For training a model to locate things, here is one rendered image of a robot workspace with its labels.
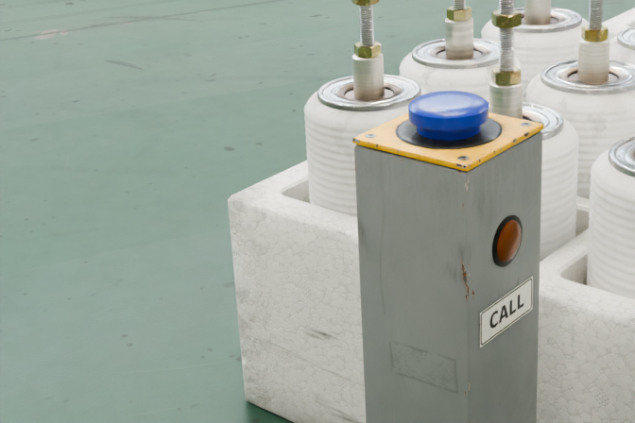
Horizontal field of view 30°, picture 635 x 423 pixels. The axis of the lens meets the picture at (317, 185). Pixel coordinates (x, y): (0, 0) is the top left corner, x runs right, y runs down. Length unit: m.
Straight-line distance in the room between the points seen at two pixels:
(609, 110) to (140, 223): 0.62
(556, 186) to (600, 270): 0.07
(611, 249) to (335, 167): 0.22
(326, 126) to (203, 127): 0.75
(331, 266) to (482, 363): 0.24
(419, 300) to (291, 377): 0.32
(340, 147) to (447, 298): 0.26
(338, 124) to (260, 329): 0.18
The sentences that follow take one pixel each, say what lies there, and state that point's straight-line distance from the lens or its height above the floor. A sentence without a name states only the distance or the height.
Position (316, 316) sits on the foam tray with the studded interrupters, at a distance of 0.86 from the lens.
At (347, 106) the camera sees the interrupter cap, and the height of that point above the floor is 0.25.
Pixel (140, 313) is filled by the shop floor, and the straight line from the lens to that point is 1.12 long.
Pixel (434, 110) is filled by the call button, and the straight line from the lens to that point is 0.58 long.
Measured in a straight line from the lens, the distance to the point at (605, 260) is 0.74.
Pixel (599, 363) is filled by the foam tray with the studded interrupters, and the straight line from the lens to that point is 0.73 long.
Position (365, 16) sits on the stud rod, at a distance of 0.84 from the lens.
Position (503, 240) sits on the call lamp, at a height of 0.27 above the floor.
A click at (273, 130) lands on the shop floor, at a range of 1.55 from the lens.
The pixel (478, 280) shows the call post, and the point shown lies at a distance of 0.59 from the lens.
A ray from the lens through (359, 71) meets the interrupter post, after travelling 0.85.
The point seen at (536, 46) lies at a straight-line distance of 1.01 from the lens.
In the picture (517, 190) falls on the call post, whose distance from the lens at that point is 0.60.
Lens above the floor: 0.52
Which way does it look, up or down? 22 degrees down
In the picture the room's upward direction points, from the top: 3 degrees counter-clockwise
